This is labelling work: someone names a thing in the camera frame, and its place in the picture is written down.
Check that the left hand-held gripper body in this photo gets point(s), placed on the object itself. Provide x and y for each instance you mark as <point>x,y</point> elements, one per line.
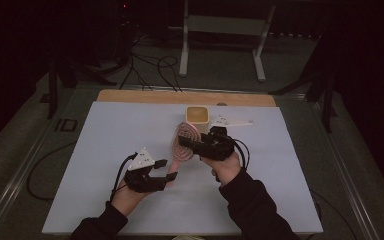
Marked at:
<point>141,180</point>

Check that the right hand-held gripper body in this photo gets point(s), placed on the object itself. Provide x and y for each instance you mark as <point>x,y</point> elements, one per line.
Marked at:
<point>215,146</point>

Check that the pink hairbrush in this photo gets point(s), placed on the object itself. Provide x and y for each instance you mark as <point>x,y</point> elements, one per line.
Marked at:
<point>184,146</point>

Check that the beige square cup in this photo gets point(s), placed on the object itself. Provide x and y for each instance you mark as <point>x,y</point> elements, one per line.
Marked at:
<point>197,116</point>

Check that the person's left hand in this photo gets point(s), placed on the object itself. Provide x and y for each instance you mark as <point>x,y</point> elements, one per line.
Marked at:
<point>128,198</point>

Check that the person's right hand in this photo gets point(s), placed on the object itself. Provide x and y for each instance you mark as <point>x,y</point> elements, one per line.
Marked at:
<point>225,170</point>

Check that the pale blue table mat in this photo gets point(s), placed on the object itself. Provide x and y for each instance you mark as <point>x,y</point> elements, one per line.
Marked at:
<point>96,150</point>

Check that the white metal stand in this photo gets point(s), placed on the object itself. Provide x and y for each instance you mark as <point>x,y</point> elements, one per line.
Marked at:
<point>225,25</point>

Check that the black floor stand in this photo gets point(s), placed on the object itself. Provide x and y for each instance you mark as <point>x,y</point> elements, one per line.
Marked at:
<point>52,93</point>
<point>328,100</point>

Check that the black rectangular floor bracket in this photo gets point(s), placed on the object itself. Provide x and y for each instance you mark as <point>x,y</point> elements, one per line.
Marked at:
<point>66,125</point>

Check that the metal floor rail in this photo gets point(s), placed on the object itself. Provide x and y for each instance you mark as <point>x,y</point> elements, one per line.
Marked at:
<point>16,180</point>
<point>345,176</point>

